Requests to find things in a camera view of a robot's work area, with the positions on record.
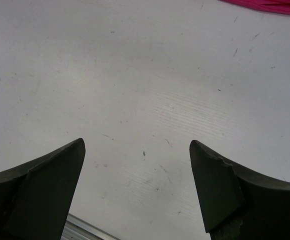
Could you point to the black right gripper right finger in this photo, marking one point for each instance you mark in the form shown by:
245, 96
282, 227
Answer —
238, 203

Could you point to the pink folded trousers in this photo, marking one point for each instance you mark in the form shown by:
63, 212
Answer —
269, 6

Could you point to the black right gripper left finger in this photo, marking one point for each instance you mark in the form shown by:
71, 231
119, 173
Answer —
36, 196

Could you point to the aluminium table frame rail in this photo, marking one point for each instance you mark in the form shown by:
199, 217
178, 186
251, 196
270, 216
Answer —
77, 229

